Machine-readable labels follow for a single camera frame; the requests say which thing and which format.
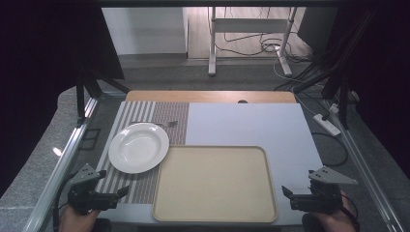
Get person's left hand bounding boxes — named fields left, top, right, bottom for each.
left=58, top=206, right=102, bottom=232

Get white power strip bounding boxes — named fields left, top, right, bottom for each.
left=312, top=112, right=342, bottom=137

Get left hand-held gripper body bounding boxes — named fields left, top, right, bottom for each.
left=67, top=162, right=119, bottom=217

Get beige plastic tray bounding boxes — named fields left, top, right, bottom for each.
left=151, top=145, right=278, bottom=224

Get aluminium frame rail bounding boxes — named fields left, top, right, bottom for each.
left=23, top=96, right=100, bottom=232
left=322, top=99, right=401, bottom=232

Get white desk frame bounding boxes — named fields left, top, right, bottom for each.
left=207, top=6, right=299, bottom=77

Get black cable tangle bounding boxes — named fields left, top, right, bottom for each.
left=214, top=6, right=323, bottom=92

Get white round plate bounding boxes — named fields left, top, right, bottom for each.
left=107, top=122, right=170, bottom=175

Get person's right hand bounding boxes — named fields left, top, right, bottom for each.
left=309, top=190, right=358, bottom=232

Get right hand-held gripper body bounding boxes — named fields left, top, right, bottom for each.
left=289, top=165, right=359, bottom=215

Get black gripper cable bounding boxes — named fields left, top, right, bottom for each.
left=51, top=172, right=80, bottom=232
left=340, top=191, right=362, bottom=232

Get white board sheet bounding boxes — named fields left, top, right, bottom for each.
left=96, top=101, right=324, bottom=226

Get striped woven placemat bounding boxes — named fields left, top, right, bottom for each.
left=95, top=101, right=190, bottom=205

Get metal fork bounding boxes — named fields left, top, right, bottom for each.
left=130, top=120, right=179, bottom=129

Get black frame strut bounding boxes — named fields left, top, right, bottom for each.
left=74, top=68, right=132, bottom=121
left=292, top=9, right=376, bottom=131

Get black looped cable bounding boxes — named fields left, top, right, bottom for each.
left=310, top=130, right=350, bottom=168

